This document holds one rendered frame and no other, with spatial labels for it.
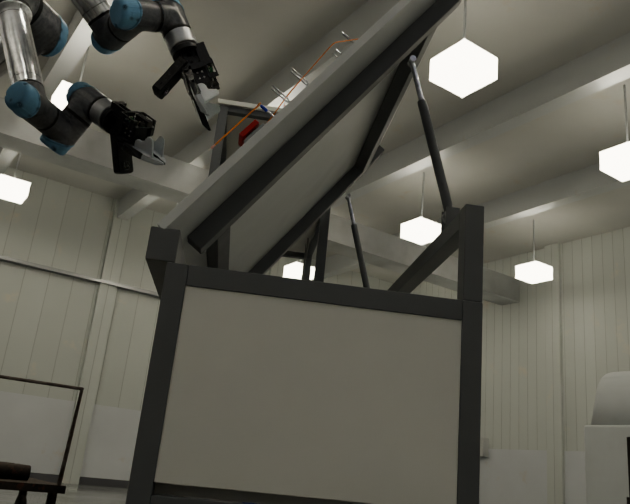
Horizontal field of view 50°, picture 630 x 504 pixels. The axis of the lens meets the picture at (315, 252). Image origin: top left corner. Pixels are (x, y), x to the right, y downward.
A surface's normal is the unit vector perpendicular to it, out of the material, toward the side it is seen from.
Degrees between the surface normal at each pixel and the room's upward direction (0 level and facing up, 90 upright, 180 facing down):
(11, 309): 90
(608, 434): 90
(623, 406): 79
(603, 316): 90
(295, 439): 90
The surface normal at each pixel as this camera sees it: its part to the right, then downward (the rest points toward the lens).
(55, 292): 0.57, -0.21
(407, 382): 0.13, -0.30
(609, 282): -0.82, -0.25
